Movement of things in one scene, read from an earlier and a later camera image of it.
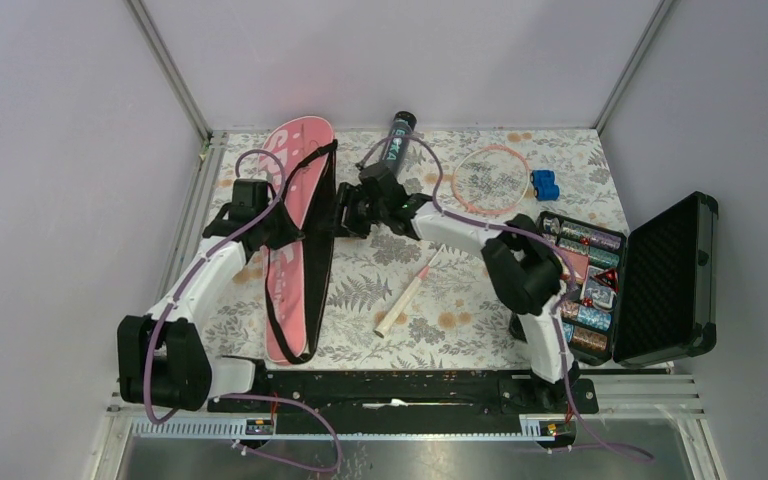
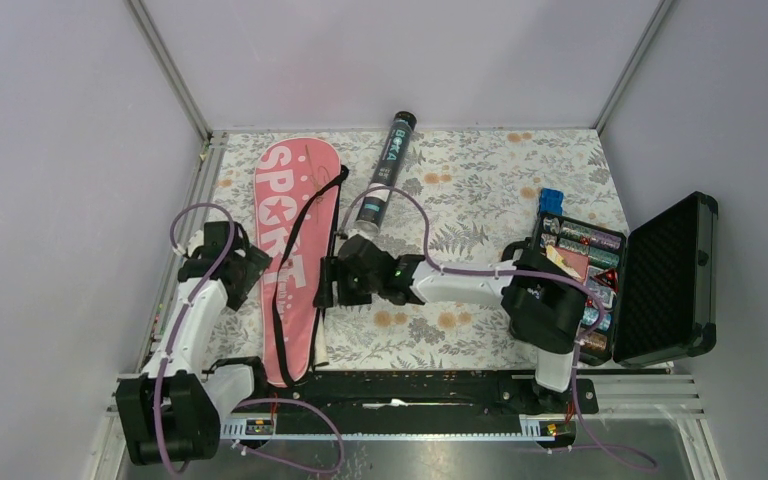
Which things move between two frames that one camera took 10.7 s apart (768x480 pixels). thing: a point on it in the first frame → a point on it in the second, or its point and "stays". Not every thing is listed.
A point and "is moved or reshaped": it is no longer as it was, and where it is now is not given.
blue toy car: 545,187 → 551,201
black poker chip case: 641,297 stays
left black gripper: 290,232 → 256,263
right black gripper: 348,195 → 334,268
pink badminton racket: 488,179 → 320,352
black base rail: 406,402 stays
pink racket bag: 297,273 is moved or reshaped
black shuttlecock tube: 395,151 stays
